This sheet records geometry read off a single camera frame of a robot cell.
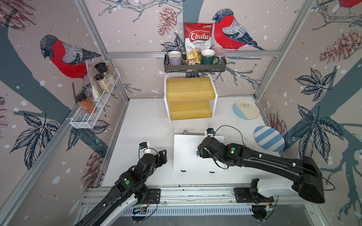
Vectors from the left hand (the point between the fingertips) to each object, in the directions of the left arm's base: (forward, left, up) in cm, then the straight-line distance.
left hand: (163, 150), depth 78 cm
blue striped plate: (+14, -71, -12) cm, 73 cm away
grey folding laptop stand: (+12, -12, 0) cm, 17 cm away
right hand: (+1, -21, +1) cm, 21 cm away
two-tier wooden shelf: (+22, -15, +20) cm, 33 cm away
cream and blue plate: (+40, -63, -13) cm, 76 cm away
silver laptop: (-1, -12, -8) cm, 15 cm away
